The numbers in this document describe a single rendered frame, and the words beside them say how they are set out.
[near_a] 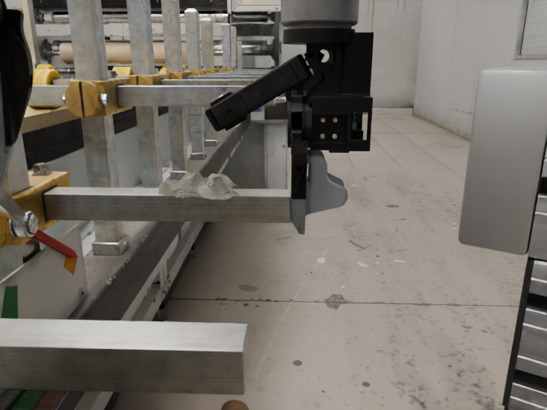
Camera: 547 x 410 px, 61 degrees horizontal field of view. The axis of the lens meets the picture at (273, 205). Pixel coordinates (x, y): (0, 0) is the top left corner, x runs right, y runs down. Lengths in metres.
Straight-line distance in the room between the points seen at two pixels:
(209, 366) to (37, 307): 0.32
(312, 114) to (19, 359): 0.31
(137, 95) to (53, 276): 0.31
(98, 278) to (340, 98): 0.44
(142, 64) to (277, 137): 2.12
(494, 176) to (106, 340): 0.23
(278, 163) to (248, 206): 2.56
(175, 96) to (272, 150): 2.32
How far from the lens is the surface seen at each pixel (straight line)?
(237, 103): 0.48
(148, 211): 0.52
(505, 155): 0.25
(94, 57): 0.74
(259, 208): 0.50
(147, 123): 0.98
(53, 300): 0.60
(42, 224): 0.56
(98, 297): 0.67
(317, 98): 0.46
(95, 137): 0.75
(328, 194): 0.49
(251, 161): 3.19
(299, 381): 1.63
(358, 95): 0.48
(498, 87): 0.25
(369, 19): 9.41
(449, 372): 1.77
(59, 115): 1.08
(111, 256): 0.79
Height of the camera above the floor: 1.00
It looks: 17 degrees down
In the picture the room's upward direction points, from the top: straight up
